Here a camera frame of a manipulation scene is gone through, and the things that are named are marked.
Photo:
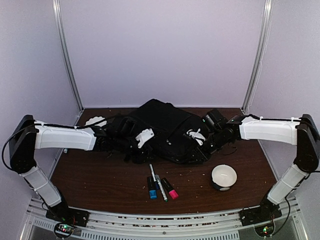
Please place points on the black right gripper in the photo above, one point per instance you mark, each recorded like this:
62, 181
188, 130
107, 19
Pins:
199, 153

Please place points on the black student backpack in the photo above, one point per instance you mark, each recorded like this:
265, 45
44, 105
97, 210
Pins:
169, 125

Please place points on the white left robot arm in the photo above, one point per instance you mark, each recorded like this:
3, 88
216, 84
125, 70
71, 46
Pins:
96, 135

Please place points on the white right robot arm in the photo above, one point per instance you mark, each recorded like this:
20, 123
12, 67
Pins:
298, 133

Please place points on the white fluted ceramic bowl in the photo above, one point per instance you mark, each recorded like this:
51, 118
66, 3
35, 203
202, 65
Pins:
96, 121

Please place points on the white bowl black base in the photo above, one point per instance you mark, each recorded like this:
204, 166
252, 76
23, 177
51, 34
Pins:
223, 177

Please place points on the white pen green tip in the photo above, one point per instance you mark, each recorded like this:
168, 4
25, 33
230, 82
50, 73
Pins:
165, 198

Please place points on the blue highlighter marker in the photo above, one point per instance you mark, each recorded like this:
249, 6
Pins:
152, 189

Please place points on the pink highlighter marker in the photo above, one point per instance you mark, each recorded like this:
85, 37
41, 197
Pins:
169, 188

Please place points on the left circuit board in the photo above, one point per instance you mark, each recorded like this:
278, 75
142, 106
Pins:
63, 230

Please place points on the circuit board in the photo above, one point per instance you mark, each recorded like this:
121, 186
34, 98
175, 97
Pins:
63, 230
264, 230

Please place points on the right circuit board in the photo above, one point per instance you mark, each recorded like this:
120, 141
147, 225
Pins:
264, 230

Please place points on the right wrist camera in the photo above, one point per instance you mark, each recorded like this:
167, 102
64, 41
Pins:
196, 135

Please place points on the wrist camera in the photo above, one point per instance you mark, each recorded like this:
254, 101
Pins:
196, 135
144, 136

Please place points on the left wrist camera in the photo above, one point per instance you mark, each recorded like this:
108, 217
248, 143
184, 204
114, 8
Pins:
144, 136

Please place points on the aluminium front rail frame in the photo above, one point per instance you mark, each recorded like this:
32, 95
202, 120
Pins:
219, 225

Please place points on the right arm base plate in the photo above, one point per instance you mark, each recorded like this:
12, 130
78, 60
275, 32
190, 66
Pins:
259, 214

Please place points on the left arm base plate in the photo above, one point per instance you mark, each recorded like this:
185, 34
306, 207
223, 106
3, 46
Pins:
69, 216

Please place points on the left aluminium corner post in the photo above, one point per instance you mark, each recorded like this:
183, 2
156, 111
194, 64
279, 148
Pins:
56, 4

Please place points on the aluminium corner post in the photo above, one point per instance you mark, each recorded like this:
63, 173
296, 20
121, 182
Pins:
56, 4
257, 63

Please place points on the right aluminium corner post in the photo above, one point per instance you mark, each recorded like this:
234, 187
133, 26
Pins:
257, 63

